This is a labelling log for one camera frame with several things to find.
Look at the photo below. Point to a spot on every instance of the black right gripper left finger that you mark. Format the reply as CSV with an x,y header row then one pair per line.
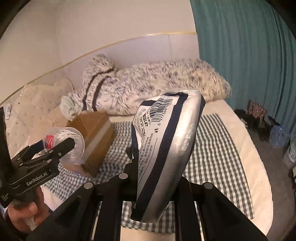
x,y
92,212

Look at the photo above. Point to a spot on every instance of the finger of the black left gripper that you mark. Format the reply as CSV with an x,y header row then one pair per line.
x,y
27,153
57,152

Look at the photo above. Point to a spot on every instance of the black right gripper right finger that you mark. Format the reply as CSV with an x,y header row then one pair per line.
x,y
202,212

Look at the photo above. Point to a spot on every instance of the clear floss pick jar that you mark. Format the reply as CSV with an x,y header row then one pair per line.
x,y
56,135

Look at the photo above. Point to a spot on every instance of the silver foil pouch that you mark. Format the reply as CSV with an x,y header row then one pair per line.
x,y
163,134

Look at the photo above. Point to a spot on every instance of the left hand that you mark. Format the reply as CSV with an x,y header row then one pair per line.
x,y
37,210

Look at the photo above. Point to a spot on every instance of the beige tufted headboard cushion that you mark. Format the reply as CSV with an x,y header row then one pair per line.
x,y
33,113

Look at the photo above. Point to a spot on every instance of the light green towel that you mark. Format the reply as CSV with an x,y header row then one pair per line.
x,y
69,108

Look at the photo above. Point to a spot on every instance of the brown cardboard box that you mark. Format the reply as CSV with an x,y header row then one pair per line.
x,y
98,133

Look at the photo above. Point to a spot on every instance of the checkered gingham bed cloth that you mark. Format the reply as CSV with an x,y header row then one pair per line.
x,y
214,159

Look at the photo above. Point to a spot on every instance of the floral patterned duvet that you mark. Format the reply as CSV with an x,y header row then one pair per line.
x,y
121,91

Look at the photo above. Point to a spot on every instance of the dark clothes pile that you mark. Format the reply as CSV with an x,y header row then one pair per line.
x,y
257,119

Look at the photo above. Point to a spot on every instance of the teal curtain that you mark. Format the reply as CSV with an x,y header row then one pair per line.
x,y
250,45

